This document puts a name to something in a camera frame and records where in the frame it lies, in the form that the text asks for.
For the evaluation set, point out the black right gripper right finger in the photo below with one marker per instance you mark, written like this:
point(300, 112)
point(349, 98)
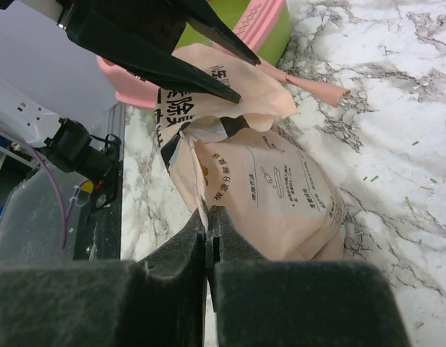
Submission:
point(308, 303)

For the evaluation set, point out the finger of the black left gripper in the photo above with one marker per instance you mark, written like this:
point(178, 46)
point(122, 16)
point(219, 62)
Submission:
point(88, 29)
point(202, 18)

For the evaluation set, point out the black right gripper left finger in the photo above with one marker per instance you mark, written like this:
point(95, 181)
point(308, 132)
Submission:
point(159, 301)

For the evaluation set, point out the peach cat litter bag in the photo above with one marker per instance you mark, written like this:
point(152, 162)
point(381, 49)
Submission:
point(236, 156)

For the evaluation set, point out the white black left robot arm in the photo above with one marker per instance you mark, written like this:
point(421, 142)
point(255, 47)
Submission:
point(64, 142)

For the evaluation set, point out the pink green litter box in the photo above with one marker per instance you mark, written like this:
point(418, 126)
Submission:
point(264, 26)

